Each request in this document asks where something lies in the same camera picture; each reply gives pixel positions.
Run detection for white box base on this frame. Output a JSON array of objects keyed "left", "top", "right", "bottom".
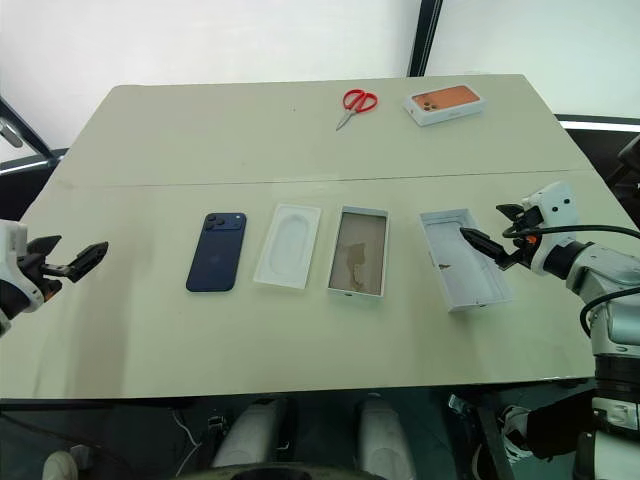
[{"left": 327, "top": 204, "right": 390, "bottom": 298}]

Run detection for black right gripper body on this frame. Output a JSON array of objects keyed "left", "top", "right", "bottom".
[{"left": 498, "top": 206, "right": 544, "bottom": 272}]

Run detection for white box lid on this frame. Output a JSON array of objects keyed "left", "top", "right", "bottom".
[{"left": 418, "top": 207, "right": 515, "bottom": 314}]

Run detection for red handled scissors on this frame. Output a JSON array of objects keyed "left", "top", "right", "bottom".
[{"left": 335, "top": 88, "right": 380, "bottom": 132}]

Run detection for white moulded insert tray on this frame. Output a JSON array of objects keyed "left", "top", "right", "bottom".
[{"left": 252, "top": 202, "right": 323, "bottom": 290}]

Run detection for phone box with orange print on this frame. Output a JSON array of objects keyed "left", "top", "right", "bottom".
[{"left": 402, "top": 84, "right": 489, "bottom": 128}]

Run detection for white shoe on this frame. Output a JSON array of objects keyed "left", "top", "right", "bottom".
[{"left": 41, "top": 449, "right": 79, "bottom": 480}]

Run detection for black table leg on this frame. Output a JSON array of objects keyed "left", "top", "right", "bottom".
[{"left": 474, "top": 403, "right": 512, "bottom": 480}]

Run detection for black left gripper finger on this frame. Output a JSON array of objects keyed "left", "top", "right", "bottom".
[
  {"left": 64, "top": 241, "right": 110, "bottom": 283},
  {"left": 25, "top": 234, "right": 62, "bottom": 259}
]

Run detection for thin white cable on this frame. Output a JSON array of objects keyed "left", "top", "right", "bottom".
[{"left": 171, "top": 408, "right": 199, "bottom": 474}]

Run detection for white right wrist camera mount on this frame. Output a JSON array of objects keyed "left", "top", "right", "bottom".
[{"left": 519, "top": 181, "right": 581, "bottom": 277}]

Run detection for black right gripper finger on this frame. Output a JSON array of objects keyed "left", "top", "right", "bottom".
[
  {"left": 494, "top": 202, "right": 526, "bottom": 222},
  {"left": 458, "top": 227, "right": 508, "bottom": 262}
]

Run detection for white rounded robot leg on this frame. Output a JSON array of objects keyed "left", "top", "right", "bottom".
[
  {"left": 356, "top": 394, "right": 417, "bottom": 480},
  {"left": 213, "top": 398, "right": 287, "bottom": 470}
]

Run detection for black background equipment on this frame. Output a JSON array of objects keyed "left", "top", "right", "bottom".
[{"left": 553, "top": 113, "right": 640, "bottom": 202}]

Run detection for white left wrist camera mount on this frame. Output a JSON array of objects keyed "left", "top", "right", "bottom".
[{"left": 0, "top": 219, "right": 44, "bottom": 314}]

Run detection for black window frame post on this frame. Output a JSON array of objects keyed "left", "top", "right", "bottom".
[{"left": 406, "top": 0, "right": 444, "bottom": 79}]

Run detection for dark metal frame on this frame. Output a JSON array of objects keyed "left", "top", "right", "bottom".
[{"left": 0, "top": 94, "right": 67, "bottom": 174}]

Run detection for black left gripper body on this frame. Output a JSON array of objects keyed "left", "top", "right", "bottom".
[{"left": 17, "top": 252, "right": 74, "bottom": 304}]

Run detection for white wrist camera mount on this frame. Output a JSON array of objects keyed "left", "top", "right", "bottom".
[
  {"left": 0, "top": 219, "right": 44, "bottom": 314},
  {"left": 519, "top": 181, "right": 581, "bottom": 277}
]

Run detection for dark blue smartphone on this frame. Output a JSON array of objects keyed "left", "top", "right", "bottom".
[{"left": 185, "top": 211, "right": 248, "bottom": 294}]

